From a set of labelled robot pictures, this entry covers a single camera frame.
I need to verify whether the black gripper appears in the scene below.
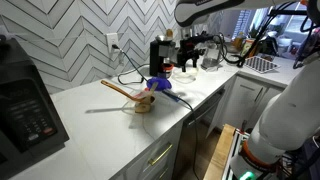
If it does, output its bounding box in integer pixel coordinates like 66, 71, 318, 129
176, 34, 215, 73

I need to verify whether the steel utensil holder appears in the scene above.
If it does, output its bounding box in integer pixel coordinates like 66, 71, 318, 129
170, 46, 180, 66

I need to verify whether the long brown wooden spoon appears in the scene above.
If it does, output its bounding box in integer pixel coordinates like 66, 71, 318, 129
100, 79, 148, 103

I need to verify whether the clear shallow bowl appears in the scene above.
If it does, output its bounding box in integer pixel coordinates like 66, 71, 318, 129
171, 66, 200, 84

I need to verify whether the red white cup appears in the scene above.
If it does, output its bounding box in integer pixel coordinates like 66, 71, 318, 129
161, 63, 174, 79

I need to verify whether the black coffee maker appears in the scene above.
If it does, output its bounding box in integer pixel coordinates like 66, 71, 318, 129
149, 34, 177, 79

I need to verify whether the amber bottle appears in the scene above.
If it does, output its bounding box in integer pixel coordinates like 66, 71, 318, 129
233, 32, 244, 51

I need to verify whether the orange green carton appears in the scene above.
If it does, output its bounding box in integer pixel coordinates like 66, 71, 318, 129
240, 39, 259, 58

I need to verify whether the patterned drying mat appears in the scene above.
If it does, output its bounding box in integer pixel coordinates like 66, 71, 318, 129
243, 55, 281, 74

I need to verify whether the white background container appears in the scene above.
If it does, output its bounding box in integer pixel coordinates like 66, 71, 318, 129
278, 36, 293, 56

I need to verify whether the black microwave oven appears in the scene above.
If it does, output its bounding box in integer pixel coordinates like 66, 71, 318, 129
0, 34, 70, 179

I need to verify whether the blue handled tool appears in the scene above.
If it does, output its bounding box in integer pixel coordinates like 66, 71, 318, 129
162, 89, 183, 103

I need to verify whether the dark dishwasher handle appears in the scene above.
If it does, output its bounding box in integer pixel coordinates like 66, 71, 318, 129
186, 88, 226, 128

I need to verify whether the thin black cable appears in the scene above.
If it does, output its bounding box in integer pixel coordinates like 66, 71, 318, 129
179, 97, 201, 180

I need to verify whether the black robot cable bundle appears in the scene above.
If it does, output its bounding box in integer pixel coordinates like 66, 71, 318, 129
213, 1, 298, 68

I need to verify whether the black power cord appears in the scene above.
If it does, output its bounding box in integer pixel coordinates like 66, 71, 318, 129
111, 43, 151, 86

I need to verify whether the black cabinet door handle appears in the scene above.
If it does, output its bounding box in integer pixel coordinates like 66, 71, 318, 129
257, 86, 265, 103

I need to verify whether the white wall outlet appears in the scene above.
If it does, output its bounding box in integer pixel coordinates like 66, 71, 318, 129
105, 32, 120, 54

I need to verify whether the gold drawer handle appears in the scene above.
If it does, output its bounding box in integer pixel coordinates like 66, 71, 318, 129
148, 143, 174, 167

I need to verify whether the white metal cart frame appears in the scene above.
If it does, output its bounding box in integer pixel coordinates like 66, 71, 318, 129
222, 128, 251, 180

